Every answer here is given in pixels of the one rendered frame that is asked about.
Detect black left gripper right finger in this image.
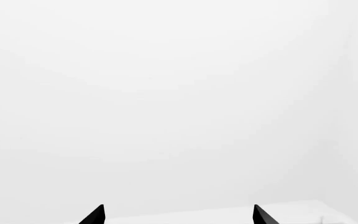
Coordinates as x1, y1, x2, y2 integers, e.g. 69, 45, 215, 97
252, 203, 280, 224

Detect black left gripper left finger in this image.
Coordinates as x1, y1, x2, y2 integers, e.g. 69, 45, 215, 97
78, 203, 106, 224

